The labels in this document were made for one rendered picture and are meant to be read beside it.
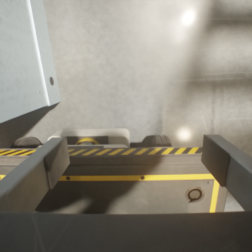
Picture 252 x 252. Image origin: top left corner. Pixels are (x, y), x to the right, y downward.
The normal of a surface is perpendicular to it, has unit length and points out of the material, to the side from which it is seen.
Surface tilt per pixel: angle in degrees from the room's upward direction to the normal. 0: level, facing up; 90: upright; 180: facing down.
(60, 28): 0
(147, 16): 0
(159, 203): 0
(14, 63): 90
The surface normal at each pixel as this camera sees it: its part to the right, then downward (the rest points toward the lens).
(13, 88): 0.99, -0.09
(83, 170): -0.02, 0.28
